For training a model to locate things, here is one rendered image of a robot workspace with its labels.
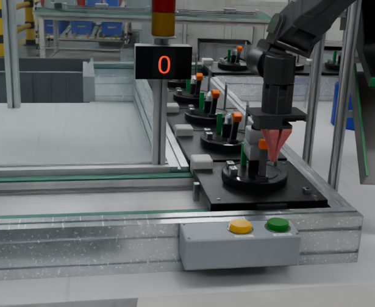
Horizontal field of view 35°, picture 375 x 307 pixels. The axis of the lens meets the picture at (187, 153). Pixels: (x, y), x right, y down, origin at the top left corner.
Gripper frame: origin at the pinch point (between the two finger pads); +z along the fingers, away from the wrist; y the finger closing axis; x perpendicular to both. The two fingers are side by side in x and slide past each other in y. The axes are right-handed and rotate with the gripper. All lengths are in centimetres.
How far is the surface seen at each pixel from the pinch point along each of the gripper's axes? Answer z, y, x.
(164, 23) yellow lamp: -23.0, 18.7, -20.3
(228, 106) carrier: 8, -11, -76
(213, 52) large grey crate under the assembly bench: 59, -114, -543
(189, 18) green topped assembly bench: 19, -79, -510
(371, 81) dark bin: -14.0, -20.2, -3.2
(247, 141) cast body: 0.2, 1.9, -11.1
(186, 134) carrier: 8.2, 8.7, -44.3
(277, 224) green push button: 8.9, 2.0, 11.4
